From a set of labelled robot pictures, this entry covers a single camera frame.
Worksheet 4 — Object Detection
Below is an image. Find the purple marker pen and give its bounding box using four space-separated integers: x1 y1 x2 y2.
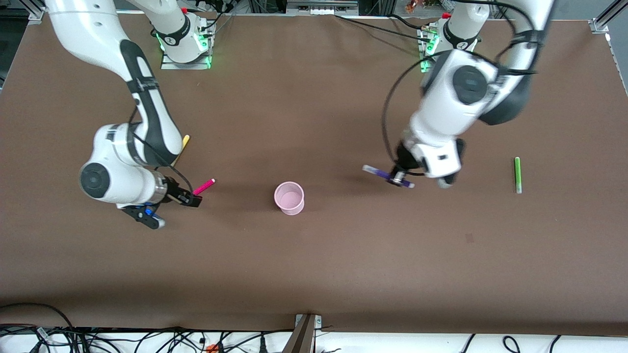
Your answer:
362 165 416 189

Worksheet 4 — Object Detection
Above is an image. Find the pink mesh pen holder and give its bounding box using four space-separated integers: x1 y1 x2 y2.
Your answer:
274 181 305 216

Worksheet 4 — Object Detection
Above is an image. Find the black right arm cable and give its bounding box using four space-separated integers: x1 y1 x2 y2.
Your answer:
129 105 194 198

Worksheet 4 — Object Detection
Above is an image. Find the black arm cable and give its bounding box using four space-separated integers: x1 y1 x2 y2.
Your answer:
382 0 546 177
129 105 194 198

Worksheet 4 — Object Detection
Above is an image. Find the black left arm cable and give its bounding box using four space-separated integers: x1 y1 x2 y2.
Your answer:
382 0 546 177

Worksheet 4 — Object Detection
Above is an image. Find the black table cable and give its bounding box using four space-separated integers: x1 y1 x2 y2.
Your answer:
334 14 433 44
390 13 438 32

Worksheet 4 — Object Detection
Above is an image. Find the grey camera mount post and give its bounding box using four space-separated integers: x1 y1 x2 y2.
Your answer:
282 313 323 353

